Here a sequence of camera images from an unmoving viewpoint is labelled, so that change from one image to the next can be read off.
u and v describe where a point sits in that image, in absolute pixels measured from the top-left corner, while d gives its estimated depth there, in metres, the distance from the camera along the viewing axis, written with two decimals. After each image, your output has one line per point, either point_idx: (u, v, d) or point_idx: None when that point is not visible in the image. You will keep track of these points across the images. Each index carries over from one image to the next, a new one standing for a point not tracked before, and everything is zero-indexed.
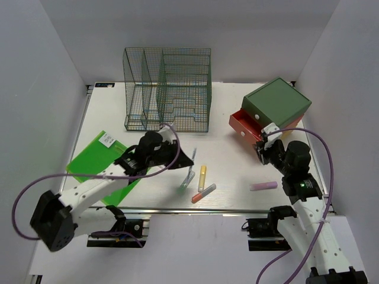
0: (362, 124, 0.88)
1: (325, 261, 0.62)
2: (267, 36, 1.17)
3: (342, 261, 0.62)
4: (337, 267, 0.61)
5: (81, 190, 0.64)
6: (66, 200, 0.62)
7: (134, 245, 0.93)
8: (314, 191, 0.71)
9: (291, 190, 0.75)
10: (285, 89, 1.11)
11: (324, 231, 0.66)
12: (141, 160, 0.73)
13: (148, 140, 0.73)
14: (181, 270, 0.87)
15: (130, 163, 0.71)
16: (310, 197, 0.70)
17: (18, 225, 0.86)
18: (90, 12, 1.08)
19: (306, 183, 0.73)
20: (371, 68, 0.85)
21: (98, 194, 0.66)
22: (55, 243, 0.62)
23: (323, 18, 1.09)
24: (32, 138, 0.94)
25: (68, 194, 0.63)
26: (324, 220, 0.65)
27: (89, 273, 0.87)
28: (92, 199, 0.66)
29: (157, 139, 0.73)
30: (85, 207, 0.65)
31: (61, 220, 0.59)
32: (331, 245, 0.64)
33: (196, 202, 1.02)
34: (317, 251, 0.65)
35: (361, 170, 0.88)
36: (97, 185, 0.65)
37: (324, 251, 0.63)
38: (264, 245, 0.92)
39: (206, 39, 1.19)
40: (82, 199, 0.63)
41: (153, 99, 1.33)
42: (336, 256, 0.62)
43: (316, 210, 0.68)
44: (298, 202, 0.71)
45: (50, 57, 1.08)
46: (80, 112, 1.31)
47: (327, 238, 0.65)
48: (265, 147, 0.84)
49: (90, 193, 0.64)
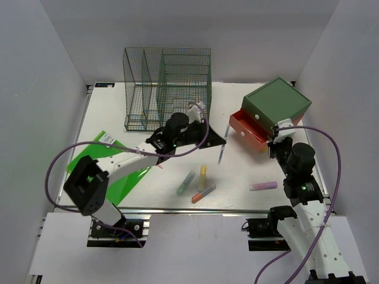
0: (362, 124, 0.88)
1: (325, 265, 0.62)
2: (266, 36, 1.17)
3: (342, 265, 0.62)
4: (337, 272, 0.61)
5: (116, 159, 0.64)
6: (103, 166, 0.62)
7: (134, 245, 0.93)
8: (316, 195, 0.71)
9: (292, 193, 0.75)
10: (285, 89, 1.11)
11: (325, 234, 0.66)
12: (170, 141, 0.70)
13: (176, 120, 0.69)
14: (181, 270, 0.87)
15: (159, 144, 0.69)
16: (311, 200, 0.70)
17: (18, 225, 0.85)
18: (90, 12, 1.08)
19: (307, 186, 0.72)
20: (371, 67, 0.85)
21: (131, 166, 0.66)
22: (86, 208, 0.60)
23: (323, 18, 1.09)
24: (32, 138, 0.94)
25: (105, 161, 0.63)
26: (325, 225, 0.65)
27: (88, 273, 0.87)
28: (125, 170, 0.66)
29: (184, 120, 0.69)
30: (118, 176, 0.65)
31: (97, 184, 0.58)
32: (331, 250, 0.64)
33: (196, 202, 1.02)
34: (317, 255, 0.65)
35: (361, 170, 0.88)
36: (132, 156, 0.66)
37: (324, 255, 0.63)
38: (264, 245, 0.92)
39: (206, 39, 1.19)
40: (116, 167, 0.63)
41: (153, 99, 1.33)
42: (336, 261, 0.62)
43: (316, 214, 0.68)
44: (299, 205, 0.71)
45: (51, 58, 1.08)
46: (80, 112, 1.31)
47: (328, 242, 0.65)
48: (273, 140, 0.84)
49: (125, 163, 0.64)
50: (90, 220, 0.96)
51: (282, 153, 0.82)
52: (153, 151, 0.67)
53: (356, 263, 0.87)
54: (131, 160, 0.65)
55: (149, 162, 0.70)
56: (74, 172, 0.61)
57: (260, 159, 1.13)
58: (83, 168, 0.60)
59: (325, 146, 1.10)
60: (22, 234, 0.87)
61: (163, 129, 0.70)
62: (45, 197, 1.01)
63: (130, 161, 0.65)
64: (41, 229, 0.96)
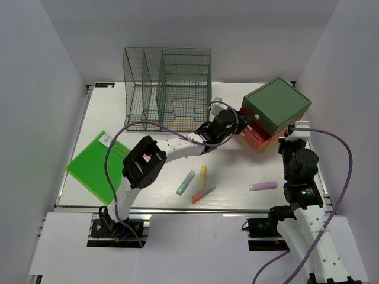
0: (363, 124, 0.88)
1: (324, 270, 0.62)
2: (266, 35, 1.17)
3: (341, 270, 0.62)
4: (336, 277, 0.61)
5: (172, 143, 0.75)
6: (160, 146, 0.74)
7: (134, 245, 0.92)
8: (317, 201, 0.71)
9: (291, 197, 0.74)
10: (285, 89, 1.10)
11: (325, 239, 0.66)
12: (215, 134, 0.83)
13: (223, 117, 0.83)
14: (180, 270, 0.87)
15: (205, 136, 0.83)
16: (310, 206, 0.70)
17: (18, 225, 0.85)
18: (90, 12, 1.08)
19: (307, 191, 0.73)
20: (371, 68, 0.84)
21: (181, 151, 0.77)
22: (142, 182, 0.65)
23: (323, 18, 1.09)
24: (32, 137, 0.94)
25: (163, 143, 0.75)
26: (324, 229, 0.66)
27: (88, 273, 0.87)
28: (176, 154, 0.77)
29: (230, 118, 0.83)
30: (170, 157, 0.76)
31: (157, 161, 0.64)
32: (330, 254, 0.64)
33: (196, 202, 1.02)
34: (316, 259, 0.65)
35: (361, 170, 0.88)
36: (184, 142, 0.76)
37: (323, 260, 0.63)
38: (264, 245, 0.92)
39: (205, 39, 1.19)
40: (172, 150, 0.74)
41: (153, 99, 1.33)
42: (335, 265, 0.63)
43: (316, 219, 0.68)
44: (298, 209, 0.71)
45: (50, 58, 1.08)
46: (80, 112, 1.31)
47: (327, 247, 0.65)
48: (285, 138, 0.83)
49: (179, 147, 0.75)
50: (90, 219, 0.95)
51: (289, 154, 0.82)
52: (201, 141, 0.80)
53: (355, 263, 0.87)
54: (183, 146, 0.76)
55: (196, 151, 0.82)
56: (137, 148, 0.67)
57: (260, 159, 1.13)
58: (144, 147, 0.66)
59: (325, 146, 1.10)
60: (22, 232, 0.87)
61: (210, 124, 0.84)
62: (46, 198, 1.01)
63: (183, 146, 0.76)
64: (41, 229, 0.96)
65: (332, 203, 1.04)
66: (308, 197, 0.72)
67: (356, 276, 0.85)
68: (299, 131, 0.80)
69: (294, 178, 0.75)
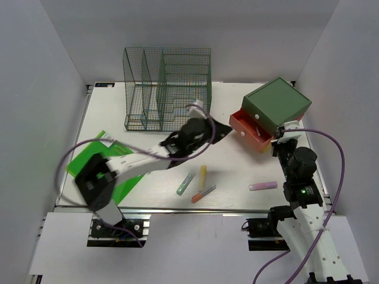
0: (363, 123, 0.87)
1: (324, 268, 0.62)
2: (266, 35, 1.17)
3: (340, 268, 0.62)
4: (335, 275, 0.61)
5: (128, 160, 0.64)
6: (113, 164, 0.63)
7: (134, 245, 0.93)
8: (317, 199, 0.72)
9: (291, 196, 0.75)
10: (285, 89, 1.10)
11: (325, 238, 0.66)
12: (183, 146, 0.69)
13: (191, 126, 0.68)
14: (180, 270, 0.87)
15: (172, 149, 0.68)
16: (310, 205, 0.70)
17: (18, 225, 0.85)
18: (90, 12, 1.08)
19: (307, 190, 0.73)
20: (371, 67, 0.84)
21: (141, 168, 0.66)
22: (93, 205, 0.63)
23: (323, 18, 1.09)
24: (32, 136, 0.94)
25: (116, 161, 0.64)
26: (324, 228, 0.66)
27: (88, 273, 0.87)
28: (135, 171, 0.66)
29: (199, 128, 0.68)
30: (128, 176, 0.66)
31: (106, 179, 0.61)
32: (330, 254, 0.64)
33: (196, 202, 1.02)
34: (315, 258, 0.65)
35: (361, 170, 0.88)
36: (143, 158, 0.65)
37: (323, 259, 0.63)
38: (264, 245, 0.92)
39: (205, 39, 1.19)
40: (128, 168, 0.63)
41: (153, 99, 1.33)
42: (335, 264, 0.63)
43: (316, 218, 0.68)
44: (298, 208, 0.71)
45: (50, 57, 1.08)
46: (80, 112, 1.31)
47: (327, 245, 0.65)
48: (278, 139, 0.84)
49: (137, 164, 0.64)
50: (90, 220, 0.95)
51: (285, 155, 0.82)
52: (165, 155, 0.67)
53: (356, 264, 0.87)
54: (143, 162, 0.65)
55: (160, 167, 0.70)
56: (87, 167, 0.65)
57: (260, 159, 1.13)
58: (93, 166, 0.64)
59: (325, 146, 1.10)
60: (22, 233, 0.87)
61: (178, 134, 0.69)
62: (46, 198, 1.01)
63: (141, 163, 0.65)
64: (41, 229, 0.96)
65: (332, 203, 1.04)
66: (308, 195, 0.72)
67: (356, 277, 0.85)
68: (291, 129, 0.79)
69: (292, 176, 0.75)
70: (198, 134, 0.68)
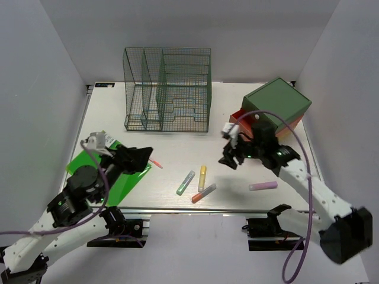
0: (363, 123, 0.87)
1: (328, 210, 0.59)
2: (266, 35, 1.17)
3: (342, 204, 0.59)
4: (340, 212, 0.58)
5: (18, 249, 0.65)
6: (7, 260, 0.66)
7: (135, 245, 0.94)
8: (292, 154, 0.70)
9: (272, 163, 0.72)
10: (285, 89, 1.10)
11: (317, 184, 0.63)
12: (74, 204, 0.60)
13: (80, 178, 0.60)
14: (180, 269, 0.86)
15: (63, 206, 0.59)
16: (289, 160, 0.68)
17: (18, 225, 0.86)
18: (89, 12, 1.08)
19: (282, 151, 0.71)
20: (371, 67, 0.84)
21: (38, 245, 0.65)
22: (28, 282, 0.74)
23: (323, 18, 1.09)
24: (32, 136, 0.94)
25: (9, 255, 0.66)
26: (311, 176, 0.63)
27: (87, 273, 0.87)
28: (35, 250, 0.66)
29: (87, 178, 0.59)
30: (32, 257, 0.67)
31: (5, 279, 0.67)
32: (327, 195, 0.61)
33: (196, 202, 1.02)
34: (318, 206, 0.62)
35: (361, 170, 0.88)
36: (28, 242, 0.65)
37: (323, 202, 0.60)
38: (263, 245, 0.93)
39: (205, 39, 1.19)
40: (19, 258, 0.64)
41: (153, 99, 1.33)
42: (335, 202, 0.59)
43: (299, 170, 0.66)
44: (282, 170, 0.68)
45: (50, 57, 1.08)
46: (80, 113, 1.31)
47: (321, 189, 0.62)
48: (231, 144, 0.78)
49: (25, 252, 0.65)
50: None
51: (248, 149, 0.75)
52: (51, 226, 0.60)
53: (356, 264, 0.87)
54: (30, 246, 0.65)
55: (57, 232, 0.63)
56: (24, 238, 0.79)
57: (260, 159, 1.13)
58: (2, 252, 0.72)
59: (325, 147, 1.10)
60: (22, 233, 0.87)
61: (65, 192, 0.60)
62: (45, 198, 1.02)
63: (29, 248, 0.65)
64: None
65: None
66: (285, 154, 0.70)
67: (356, 277, 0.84)
68: (232, 128, 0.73)
69: (263, 147, 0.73)
70: (89, 187, 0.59)
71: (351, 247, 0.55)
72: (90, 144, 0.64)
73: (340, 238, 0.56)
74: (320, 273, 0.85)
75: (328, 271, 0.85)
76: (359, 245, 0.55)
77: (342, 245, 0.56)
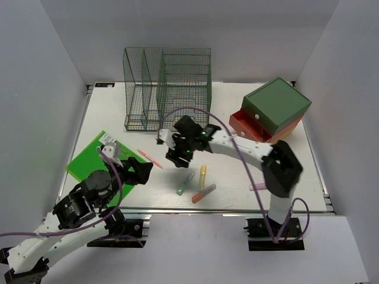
0: (363, 123, 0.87)
1: (256, 155, 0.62)
2: (266, 35, 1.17)
3: (263, 147, 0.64)
4: (265, 152, 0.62)
5: (22, 249, 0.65)
6: (12, 259, 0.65)
7: (134, 245, 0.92)
8: (214, 127, 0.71)
9: (202, 145, 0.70)
10: (285, 89, 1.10)
11: (239, 139, 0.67)
12: (83, 205, 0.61)
13: (93, 181, 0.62)
14: (179, 269, 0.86)
15: (69, 208, 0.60)
16: (213, 134, 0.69)
17: (19, 225, 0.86)
18: (89, 12, 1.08)
19: (205, 129, 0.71)
20: (371, 67, 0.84)
21: (43, 248, 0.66)
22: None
23: (323, 18, 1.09)
24: (32, 136, 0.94)
25: (13, 255, 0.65)
26: (233, 135, 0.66)
27: (87, 273, 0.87)
28: (39, 252, 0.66)
29: (101, 182, 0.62)
30: (35, 259, 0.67)
31: (8, 280, 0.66)
32: (249, 144, 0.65)
33: (196, 202, 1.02)
34: (247, 158, 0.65)
35: (361, 170, 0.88)
36: (33, 243, 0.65)
37: (250, 151, 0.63)
38: (265, 246, 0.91)
39: (205, 39, 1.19)
40: (23, 259, 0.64)
41: (153, 99, 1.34)
42: (258, 146, 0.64)
43: (224, 136, 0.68)
44: (211, 144, 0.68)
45: (50, 57, 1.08)
46: (80, 113, 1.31)
47: (243, 142, 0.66)
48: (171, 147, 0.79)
49: (29, 252, 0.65)
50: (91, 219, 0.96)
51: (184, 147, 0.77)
52: (55, 230, 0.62)
53: (356, 264, 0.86)
54: (35, 247, 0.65)
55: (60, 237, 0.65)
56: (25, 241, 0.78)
57: None
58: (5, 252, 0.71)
59: (325, 147, 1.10)
60: (22, 232, 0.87)
61: (74, 194, 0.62)
62: (45, 198, 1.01)
63: (33, 248, 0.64)
64: None
65: (332, 203, 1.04)
66: (209, 131, 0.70)
67: (356, 277, 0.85)
68: (160, 133, 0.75)
69: (191, 136, 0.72)
70: (102, 190, 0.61)
71: (287, 178, 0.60)
72: (106, 152, 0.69)
73: (274, 173, 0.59)
74: (320, 273, 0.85)
75: (328, 271, 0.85)
76: (294, 173, 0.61)
77: (279, 179, 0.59)
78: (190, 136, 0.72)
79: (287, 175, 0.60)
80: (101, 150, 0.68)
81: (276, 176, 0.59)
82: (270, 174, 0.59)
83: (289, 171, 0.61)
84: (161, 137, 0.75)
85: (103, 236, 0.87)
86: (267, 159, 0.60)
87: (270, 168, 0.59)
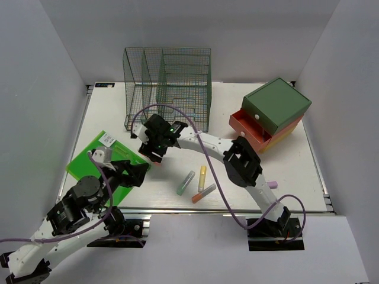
0: (363, 123, 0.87)
1: (218, 150, 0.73)
2: (266, 35, 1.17)
3: (225, 142, 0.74)
4: (226, 147, 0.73)
5: (20, 255, 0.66)
6: (11, 264, 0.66)
7: (134, 245, 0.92)
8: (182, 125, 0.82)
9: (170, 141, 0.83)
10: (285, 89, 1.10)
11: (205, 136, 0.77)
12: (74, 211, 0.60)
13: (83, 188, 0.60)
14: (179, 270, 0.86)
15: (62, 215, 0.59)
16: (181, 131, 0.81)
17: (19, 225, 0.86)
18: (90, 12, 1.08)
19: (173, 127, 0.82)
20: (371, 67, 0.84)
21: (41, 252, 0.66)
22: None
23: (323, 18, 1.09)
24: (32, 137, 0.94)
25: (12, 260, 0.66)
26: (199, 133, 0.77)
27: (87, 273, 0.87)
28: (38, 256, 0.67)
29: (92, 187, 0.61)
30: (35, 262, 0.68)
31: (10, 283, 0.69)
32: (213, 141, 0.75)
33: (196, 202, 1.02)
34: (211, 152, 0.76)
35: (361, 170, 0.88)
36: (30, 249, 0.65)
37: (213, 147, 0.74)
38: (265, 245, 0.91)
39: (205, 39, 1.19)
40: (22, 264, 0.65)
41: (153, 99, 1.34)
42: (221, 142, 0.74)
43: (190, 134, 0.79)
44: (179, 139, 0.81)
45: (50, 57, 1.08)
46: (80, 113, 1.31)
47: (208, 138, 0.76)
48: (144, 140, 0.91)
49: (27, 258, 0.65)
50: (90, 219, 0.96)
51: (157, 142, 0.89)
52: (50, 236, 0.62)
53: (356, 265, 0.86)
54: (32, 253, 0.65)
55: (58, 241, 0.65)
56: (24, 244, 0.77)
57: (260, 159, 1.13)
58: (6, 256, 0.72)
59: (325, 147, 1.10)
60: (22, 232, 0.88)
61: (66, 200, 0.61)
62: (45, 198, 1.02)
63: (30, 254, 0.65)
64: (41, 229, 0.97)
65: (332, 203, 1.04)
66: (176, 128, 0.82)
67: (356, 277, 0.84)
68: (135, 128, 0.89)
69: (160, 133, 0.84)
70: (92, 197, 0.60)
71: (246, 169, 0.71)
72: (98, 157, 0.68)
73: (233, 165, 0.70)
74: (320, 273, 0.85)
75: (328, 271, 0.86)
76: (252, 165, 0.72)
77: (237, 170, 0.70)
78: (160, 133, 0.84)
79: (246, 167, 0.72)
80: (91, 154, 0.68)
81: (235, 168, 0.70)
82: (230, 165, 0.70)
83: (248, 164, 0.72)
84: (135, 132, 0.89)
85: (103, 236, 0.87)
86: (228, 152, 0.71)
87: (229, 161, 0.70)
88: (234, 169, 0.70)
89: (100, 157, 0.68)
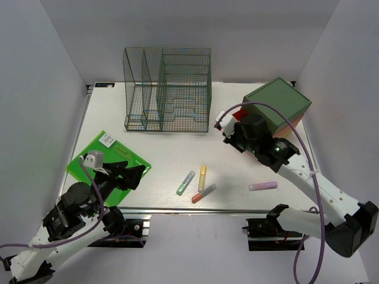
0: (363, 123, 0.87)
1: (337, 209, 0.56)
2: (266, 36, 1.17)
3: (349, 202, 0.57)
4: (349, 210, 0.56)
5: (20, 259, 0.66)
6: (13, 268, 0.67)
7: (135, 245, 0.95)
8: (292, 148, 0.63)
9: (269, 160, 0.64)
10: (286, 89, 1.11)
11: (323, 181, 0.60)
12: (67, 219, 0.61)
13: (73, 195, 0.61)
14: (179, 270, 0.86)
15: (57, 221, 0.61)
16: (291, 157, 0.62)
17: (19, 225, 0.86)
18: (89, 12, 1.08)
19: (279, 145, 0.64)
20: (371, 67, 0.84)
21: (41, 257, 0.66)
22: None
23: (323, 18, 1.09)
24: (32, 137, 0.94)
25: (14, 264, 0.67)
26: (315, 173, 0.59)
27: (87, 272, 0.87)
28: (37, 260, 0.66)
29: (81, 195, 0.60)
30: (35, 266, 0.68)
31: None
32: (333, 192, 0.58)
33: (196, 202, 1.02)
34: (324, 206, 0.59)
35: (361, 170, 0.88)
36: (29, 254, 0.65)
37: (331, 202, 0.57)
38: (263, 246, 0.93)
39: (205, 39, 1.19)
40: (22, 268, 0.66)
41: (153, 98, 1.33)
42: (342, 200, 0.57)
43: (302, 166, 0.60)
44: (282, 167, 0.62)
45: (50, 57, 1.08)
46: (80, 113, 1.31)
47: (326, 187, 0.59)
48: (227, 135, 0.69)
49: (26, 262, 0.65)
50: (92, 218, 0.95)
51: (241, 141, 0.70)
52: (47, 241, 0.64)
53: (356, 265, 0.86)
54: (31, 257, 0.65)
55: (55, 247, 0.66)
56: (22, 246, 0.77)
57: None
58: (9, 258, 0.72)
59: (325, 147, 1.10)
60: (22, 232, 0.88)
61: (60, 207, 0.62)
62: (45, 198, 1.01)
63: (29, 259, 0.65)
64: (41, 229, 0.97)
65: None
66: (283, 150, 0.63)
67: (356, 277, 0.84)
68: (222, 116, 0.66)
69: (258, 144, 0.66)
70: (82, 204, 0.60)
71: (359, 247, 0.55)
72: (89, 163, 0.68)
73: (351, 239, 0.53)
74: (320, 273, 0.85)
75: (328, 271, 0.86)
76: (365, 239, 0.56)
77: (352, 244, 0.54)
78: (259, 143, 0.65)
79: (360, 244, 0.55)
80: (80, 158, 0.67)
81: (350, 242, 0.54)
82: (345, 235, 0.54)
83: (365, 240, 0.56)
84: (221, 123, 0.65)
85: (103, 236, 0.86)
86: (350, 220, 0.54)
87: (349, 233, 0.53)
88: (349, 242, 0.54)
89: (93, 162, 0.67)
